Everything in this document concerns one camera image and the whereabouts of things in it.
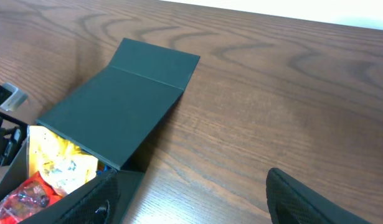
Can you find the red Hacks candy bag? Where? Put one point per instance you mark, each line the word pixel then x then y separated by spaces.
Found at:
pixel 32 196

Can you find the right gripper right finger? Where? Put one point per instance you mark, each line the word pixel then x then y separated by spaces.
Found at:
pixel 290 201

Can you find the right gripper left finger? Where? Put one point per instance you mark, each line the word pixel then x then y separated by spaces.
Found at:
pixel 98 206

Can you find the yellow Hacks candy bag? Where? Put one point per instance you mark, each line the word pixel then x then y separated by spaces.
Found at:
pixel 60 163

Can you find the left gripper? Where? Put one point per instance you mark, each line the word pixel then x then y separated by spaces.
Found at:
pixel 12 133

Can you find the dark green gift box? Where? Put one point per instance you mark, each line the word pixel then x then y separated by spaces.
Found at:
pixel 109 117

